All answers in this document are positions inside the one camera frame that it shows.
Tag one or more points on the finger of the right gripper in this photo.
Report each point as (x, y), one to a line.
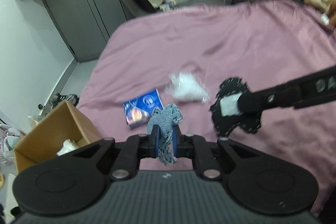
(284, 95)

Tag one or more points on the black felt patch white label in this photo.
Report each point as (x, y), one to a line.
(225, 113)

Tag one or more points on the blue tissue packet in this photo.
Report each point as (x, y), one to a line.
(138, 110)

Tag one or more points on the grey door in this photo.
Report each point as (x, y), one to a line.
(86, 25)

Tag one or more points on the pink bed sheet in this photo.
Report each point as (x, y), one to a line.
(266, 43)

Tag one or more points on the blue knitted cloth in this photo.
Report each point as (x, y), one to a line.
(165, 119)

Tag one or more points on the white plastic shopping bag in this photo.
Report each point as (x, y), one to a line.
(10, 136)

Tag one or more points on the grey sneakers pair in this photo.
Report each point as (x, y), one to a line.
(58, 98)

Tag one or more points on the white crumpled soft bundle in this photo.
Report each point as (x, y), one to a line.
(68, 146)

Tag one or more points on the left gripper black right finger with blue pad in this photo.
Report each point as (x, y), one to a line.
(198, 150)

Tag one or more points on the brown cardboard box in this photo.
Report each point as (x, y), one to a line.
(44, 141)

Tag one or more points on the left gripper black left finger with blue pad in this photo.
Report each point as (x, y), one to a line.
(135, 148)

